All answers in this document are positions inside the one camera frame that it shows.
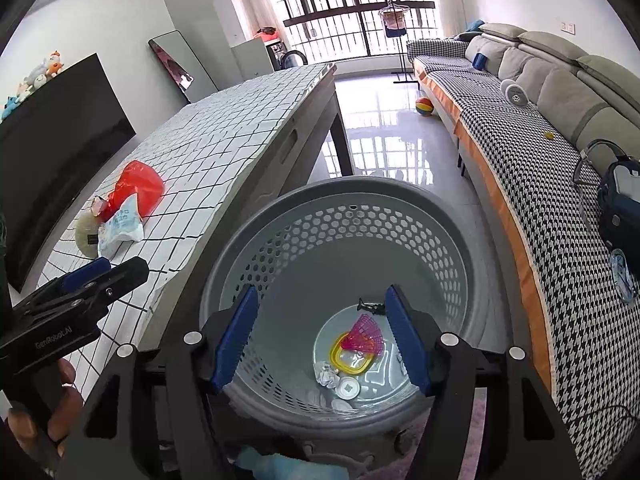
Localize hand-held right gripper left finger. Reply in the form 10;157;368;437
57;284;260;480

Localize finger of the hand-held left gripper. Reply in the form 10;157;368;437
12;257;112;316
25;257;150;333

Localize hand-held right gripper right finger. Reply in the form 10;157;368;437
384;284;583;480

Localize pink plastic mesh cone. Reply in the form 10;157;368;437
341;315;386;356

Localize white wet wipe packet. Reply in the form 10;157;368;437
97;207;144;260

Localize yellow plastic ring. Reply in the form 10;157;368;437
328;332;381;376

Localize white bottle cap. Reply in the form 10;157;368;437
336;376;362;401

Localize white paper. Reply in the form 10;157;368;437
314;361;341;388

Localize grey perforated plastic basket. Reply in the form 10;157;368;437
199;176;503;433

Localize person's left hand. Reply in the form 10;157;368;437
0;359;84;456

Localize small pink gold wrapper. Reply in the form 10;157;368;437
90;196;116;221

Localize black television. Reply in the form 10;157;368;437
0;53;137;293

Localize light blue object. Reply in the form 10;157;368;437
235;447;351;480

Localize white checked tablecloth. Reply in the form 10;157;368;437
35;63;337;411

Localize houndstooth sofa cover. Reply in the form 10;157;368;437
407;37;640;480

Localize leaning floor mirror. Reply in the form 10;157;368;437
148;30;220;106

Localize blue plastic packet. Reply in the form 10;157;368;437
610;248;636;303

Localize grey cabinet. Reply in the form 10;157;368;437
231;39;275;81

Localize dark blue bag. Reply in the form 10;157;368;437
572;139;640;256

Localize white round device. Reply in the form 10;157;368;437
500;78;526;107

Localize washing machine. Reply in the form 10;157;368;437
267;42;307;72

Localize black drying stand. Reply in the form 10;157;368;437
378;0;417;83

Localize grey sofa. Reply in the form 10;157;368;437
407;22;640;480

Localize black window grille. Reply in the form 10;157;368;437
260;0;441;61

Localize dark table frame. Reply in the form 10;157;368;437
135;62;358;361

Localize black cable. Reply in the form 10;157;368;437
565;405;640;426

